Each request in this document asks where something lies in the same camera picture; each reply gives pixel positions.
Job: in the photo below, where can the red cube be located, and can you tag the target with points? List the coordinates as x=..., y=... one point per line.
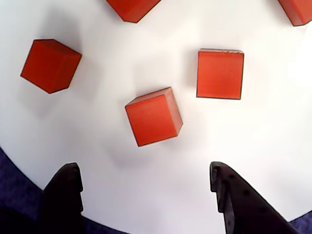
x=132, y=8
x=48, y=65
x=298, y=11
x=219, y=75
x=153, y=119

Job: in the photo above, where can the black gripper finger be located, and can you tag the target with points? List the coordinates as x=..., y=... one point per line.
x=243, y=209
x=63, y=200

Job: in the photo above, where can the white round plate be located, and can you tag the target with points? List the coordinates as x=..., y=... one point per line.
x=156, y=48

